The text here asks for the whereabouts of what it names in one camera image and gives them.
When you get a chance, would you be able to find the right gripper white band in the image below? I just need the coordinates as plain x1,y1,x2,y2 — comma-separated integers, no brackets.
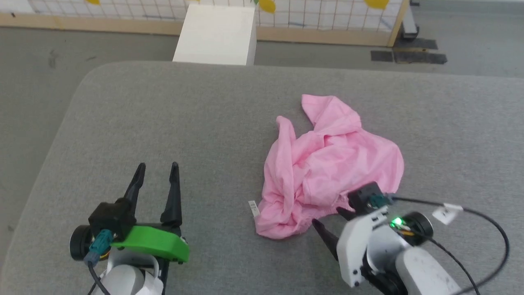
312,206,434,288

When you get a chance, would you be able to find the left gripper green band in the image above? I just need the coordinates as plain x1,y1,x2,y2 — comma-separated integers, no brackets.
69,162,190,295

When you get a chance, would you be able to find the pink garment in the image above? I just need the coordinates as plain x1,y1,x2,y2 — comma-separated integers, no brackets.
248,94,405,241

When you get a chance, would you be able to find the wooden-framed grid fence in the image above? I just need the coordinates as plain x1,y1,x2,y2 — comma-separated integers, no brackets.
0,0,410,47

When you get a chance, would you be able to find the white box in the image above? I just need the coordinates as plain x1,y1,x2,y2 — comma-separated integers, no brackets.
172,4,258,66

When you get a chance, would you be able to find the small black floor mat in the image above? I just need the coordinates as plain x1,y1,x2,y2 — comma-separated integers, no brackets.
370,50,394,63

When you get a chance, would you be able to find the long black floor mat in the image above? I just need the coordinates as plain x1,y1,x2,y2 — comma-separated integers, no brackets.
393,38,448,65

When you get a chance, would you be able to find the grey white stand base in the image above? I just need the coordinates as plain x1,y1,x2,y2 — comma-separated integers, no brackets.
401,0,421,40

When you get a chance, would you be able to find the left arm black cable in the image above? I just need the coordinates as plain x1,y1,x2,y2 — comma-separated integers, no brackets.
84,229,114,295

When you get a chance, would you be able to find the white cable label tag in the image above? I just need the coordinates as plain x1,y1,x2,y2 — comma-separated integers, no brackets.
433,203,464,225

